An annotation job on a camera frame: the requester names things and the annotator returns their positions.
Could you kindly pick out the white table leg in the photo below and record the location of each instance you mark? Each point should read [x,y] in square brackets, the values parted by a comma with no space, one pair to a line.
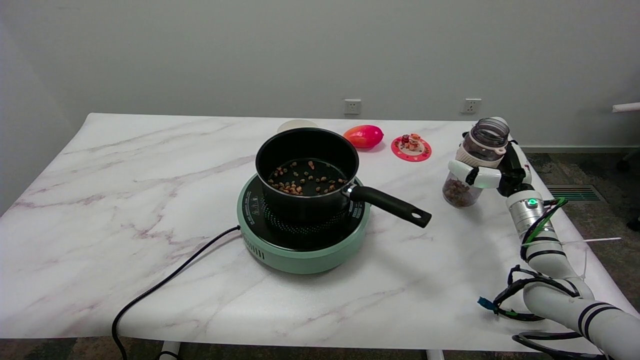
[170,351]
[435,355]

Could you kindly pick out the clear bottle with white sleeve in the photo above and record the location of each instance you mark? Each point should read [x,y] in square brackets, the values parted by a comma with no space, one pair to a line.
[482,142]

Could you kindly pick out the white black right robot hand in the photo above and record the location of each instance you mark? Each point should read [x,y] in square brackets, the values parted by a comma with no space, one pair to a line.
[512,175]

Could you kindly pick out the red toy mango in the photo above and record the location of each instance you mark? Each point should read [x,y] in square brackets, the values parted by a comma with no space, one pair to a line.
[364,136]

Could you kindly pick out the brown nut pieces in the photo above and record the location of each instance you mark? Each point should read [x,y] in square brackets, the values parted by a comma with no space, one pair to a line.
[305,182]

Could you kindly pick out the green round induction cooker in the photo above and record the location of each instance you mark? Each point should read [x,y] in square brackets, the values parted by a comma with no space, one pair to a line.
[300,255]

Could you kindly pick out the floor vent grille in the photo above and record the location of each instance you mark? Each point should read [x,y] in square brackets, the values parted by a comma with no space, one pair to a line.
[575,194]

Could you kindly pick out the white bowl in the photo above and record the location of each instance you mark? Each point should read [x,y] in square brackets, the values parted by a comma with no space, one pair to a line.
[295,125]

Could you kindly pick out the pink round toy plate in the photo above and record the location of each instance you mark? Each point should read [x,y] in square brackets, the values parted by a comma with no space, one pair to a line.
[412,152]

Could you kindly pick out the white wall socket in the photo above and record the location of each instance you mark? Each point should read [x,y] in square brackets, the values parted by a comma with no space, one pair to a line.
[471,106]
[352,106]

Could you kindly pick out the small toy food pieces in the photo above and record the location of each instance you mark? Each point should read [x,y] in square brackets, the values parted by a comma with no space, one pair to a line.
[411,141]

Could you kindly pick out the white zip tie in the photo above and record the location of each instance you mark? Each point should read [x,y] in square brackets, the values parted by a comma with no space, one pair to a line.
[597,240]

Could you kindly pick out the white horizontal bar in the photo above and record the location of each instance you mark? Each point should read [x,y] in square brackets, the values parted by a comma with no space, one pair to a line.
[627,106]

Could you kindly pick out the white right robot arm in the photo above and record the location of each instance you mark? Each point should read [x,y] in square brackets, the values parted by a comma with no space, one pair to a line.
[555,265]

